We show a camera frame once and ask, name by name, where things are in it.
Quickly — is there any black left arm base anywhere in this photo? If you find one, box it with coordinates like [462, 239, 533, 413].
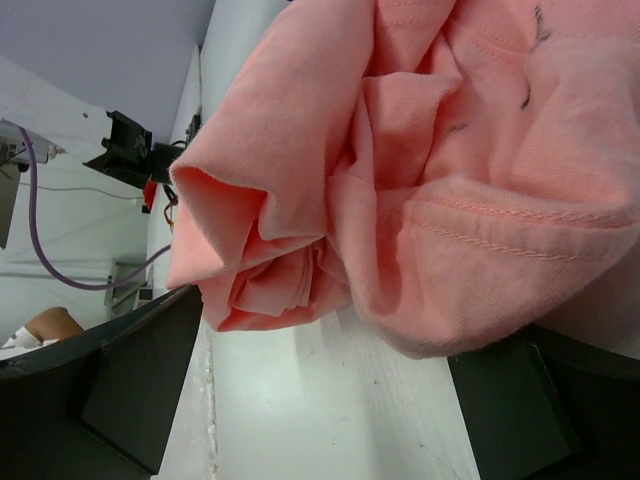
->
[142, 108, 202, 231]

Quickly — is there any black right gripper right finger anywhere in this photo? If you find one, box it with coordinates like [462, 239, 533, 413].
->
[448, 325, 639, 479]

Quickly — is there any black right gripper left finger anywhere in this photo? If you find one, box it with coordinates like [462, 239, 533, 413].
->
[1, 286, 202, 479]

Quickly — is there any person's bare hand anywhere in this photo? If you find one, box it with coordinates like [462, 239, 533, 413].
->
[1, 307, 84, 350]

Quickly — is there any pink t shirt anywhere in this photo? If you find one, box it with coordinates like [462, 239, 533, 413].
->
[168, 1, 639, 358]

